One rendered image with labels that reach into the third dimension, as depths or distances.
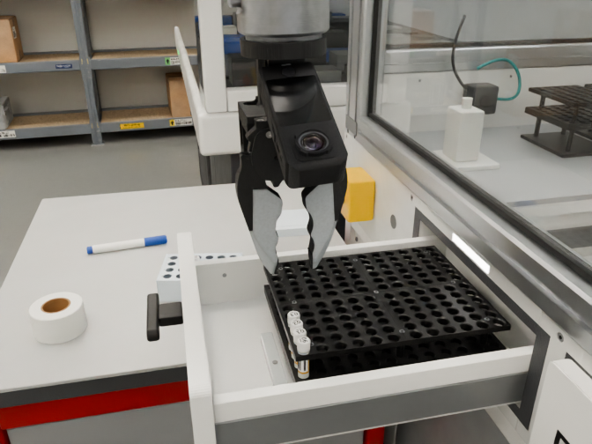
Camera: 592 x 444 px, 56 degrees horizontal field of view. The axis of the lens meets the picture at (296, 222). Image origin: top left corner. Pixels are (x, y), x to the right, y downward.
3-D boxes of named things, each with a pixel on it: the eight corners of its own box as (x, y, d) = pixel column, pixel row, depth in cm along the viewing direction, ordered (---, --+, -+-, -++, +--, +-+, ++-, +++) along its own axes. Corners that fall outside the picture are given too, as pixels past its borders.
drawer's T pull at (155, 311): (147, 344, 54) (145, 333, 53) (148, 302, 60) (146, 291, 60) (185, 339, 54) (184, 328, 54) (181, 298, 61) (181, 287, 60)
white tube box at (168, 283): (159, 301, 85) (156, 280, 83) (168, 273, 92) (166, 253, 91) (240, 300, 85) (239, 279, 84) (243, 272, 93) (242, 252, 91)
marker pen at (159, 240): (87, 256, 98) (85, 248, 97) (87, 252, 99) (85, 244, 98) (167, 244, 102) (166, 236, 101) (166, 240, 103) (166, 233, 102)
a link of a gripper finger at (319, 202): (328, 239, 59) (314, 157, 55) (344, 266, 53) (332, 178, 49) (299, 246, 58) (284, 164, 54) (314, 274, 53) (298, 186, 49)
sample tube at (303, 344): (299, 383, 53) (299, 344, 51) (295, 375, 54) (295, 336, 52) (311, 381, 54) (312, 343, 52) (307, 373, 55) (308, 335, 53)
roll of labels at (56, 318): (85, 310, 83) (80, 287, 81) (89, 336, 77) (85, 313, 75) (33, 321, 80) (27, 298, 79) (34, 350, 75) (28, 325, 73)
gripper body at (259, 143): (314, 154, 56) (313, 28, 51) (338, 184, 49) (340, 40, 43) (238, 161, 55) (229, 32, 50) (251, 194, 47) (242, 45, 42)
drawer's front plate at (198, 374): (199, 491, 48) (188, 392, 43) (184, 306, 74) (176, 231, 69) (219, 486, 49) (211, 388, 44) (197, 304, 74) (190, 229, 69)
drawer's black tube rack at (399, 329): (295, 409, 54) (295, 356, 52) (264, 308, 70) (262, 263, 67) (500, 374, 59) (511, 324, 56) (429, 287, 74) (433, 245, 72)
